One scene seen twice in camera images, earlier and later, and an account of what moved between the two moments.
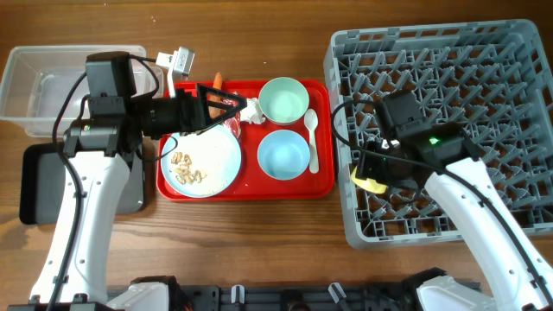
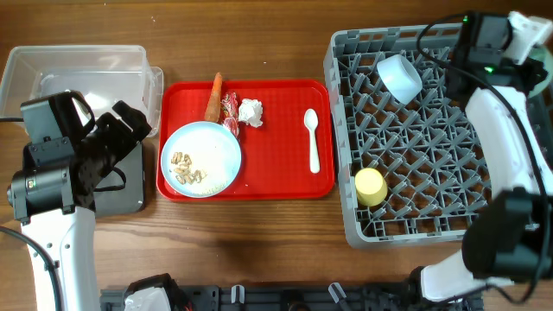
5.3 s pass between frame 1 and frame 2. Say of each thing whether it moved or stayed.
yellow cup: moved
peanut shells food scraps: stayed
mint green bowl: moved
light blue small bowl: moved
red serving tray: stayed
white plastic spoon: stayed
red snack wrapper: stayed
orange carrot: stayed
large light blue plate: stayed
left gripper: moved
